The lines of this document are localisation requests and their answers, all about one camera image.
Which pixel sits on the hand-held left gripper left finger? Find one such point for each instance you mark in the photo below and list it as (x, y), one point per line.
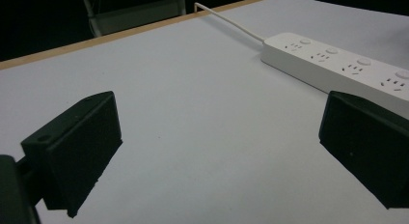
(77, 146)

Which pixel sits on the white power strip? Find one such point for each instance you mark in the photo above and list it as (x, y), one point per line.
(337, 64)

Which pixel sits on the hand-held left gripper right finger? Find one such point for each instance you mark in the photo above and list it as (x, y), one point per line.
(369, 143)

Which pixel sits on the grey metal chair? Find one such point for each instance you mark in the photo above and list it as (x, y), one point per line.
(135, 11)

